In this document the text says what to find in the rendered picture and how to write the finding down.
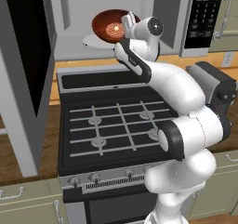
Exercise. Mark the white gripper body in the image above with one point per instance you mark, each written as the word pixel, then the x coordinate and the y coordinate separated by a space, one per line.
pixel 129 20

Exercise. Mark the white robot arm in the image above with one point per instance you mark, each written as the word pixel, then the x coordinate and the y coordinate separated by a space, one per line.
pixel 182 88

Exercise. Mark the round waffle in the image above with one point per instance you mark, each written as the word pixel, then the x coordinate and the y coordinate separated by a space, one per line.
pixel 114 30

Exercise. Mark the brown bowl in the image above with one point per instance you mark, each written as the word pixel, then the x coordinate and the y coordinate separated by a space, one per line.
pixel 100 26

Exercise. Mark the white microwave turntable plate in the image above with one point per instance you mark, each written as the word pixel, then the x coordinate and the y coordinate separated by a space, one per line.
pixel 93 43

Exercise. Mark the grey microwave oven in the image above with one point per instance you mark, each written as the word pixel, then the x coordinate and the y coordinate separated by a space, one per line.
pixel 173 14

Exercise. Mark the grey microwave door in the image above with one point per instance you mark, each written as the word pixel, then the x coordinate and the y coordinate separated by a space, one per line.
pixel 17 116

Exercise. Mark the black oven door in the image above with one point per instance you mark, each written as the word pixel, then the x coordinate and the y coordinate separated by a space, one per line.
pixel 121 207

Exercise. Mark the beige base cupboard door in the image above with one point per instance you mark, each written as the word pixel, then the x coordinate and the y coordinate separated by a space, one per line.
pixel 28 213
pixel 217 193

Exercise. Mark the grey and black toaster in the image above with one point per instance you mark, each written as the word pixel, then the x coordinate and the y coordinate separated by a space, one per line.
pixel 207 77

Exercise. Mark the black and steel stove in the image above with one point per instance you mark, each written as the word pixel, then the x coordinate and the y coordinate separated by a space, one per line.
pixel 108 125

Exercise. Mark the steel stove knob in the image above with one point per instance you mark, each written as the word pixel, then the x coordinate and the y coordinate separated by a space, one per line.
pixel 129 173
pixel 74 181
pixel 94 177

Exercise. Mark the beige drawer front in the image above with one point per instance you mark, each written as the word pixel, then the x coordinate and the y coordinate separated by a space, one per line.
pixel 37 190
pixel 221 164

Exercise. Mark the white wall socket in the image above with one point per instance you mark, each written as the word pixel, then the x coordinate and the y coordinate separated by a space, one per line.
pixel 228 59

